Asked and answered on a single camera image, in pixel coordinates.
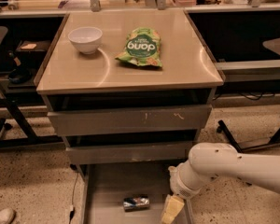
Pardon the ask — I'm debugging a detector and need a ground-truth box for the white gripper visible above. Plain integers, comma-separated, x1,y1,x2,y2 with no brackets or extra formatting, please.
161,165,200,224

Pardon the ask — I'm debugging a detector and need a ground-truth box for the silver blue redbull can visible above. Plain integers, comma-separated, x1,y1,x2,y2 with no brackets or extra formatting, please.
123,196,150,212

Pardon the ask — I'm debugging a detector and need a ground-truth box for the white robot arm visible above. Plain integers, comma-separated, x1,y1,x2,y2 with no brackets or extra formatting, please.
161,143,280,224

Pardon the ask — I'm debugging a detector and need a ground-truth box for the grey middle drawer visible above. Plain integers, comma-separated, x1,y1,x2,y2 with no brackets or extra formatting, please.
66,141,193,164

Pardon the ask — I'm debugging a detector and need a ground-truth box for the grey open bottom drawer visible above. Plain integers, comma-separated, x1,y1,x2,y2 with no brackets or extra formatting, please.
79,160,195,224

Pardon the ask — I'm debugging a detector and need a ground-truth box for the grey drawer cabinet with counter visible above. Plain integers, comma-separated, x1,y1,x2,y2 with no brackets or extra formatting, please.
37,9,223,173

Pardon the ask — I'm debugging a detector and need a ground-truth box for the grey top drawer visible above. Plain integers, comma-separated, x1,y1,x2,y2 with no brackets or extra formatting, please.
48,105,212,136

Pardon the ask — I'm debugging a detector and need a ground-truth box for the black wheeled table leg right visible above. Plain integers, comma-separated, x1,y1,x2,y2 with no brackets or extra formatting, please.
216,119,260,154

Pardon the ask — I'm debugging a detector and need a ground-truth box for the green dang chips bag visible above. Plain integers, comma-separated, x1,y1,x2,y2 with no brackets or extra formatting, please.
115,27,162,67

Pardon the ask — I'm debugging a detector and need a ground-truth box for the grey metal shelf beam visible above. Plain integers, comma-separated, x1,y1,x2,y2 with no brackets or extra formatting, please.
215,60,280,82

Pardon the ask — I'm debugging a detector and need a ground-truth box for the white shoe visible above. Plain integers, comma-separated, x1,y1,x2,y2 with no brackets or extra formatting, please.
0,208,15,224

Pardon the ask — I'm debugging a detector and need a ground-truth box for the white ceramic bowl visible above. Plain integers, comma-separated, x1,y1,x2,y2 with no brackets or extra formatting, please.
67,27,103,54

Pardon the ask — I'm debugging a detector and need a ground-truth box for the black floor cable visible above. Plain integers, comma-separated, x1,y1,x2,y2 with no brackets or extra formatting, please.
68,171,80,222

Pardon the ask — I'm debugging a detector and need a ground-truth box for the black table frame left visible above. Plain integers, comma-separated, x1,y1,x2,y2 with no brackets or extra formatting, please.
0,81,63,153

